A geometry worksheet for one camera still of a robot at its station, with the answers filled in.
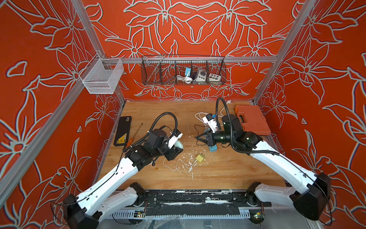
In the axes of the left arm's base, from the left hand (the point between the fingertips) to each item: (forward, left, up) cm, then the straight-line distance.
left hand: (178, 144), depth 73 cm
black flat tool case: (+18, +43, -19) cm, 50 cm away
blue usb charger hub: (+7, -22, -17) cm, 29 cm away
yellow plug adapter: (+1, -13, -18) cm, 22 cm away
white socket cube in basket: (+46, -21, +10) cm, 52 cm away
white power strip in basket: (+44, -12, +13) cm, 47 cm away
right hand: (0, -8, +6) cm, 11 cm away
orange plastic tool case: (+31, -52, -14) cm, 62 cm away
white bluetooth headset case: (-2, -1, +3) cm, 3 cm away
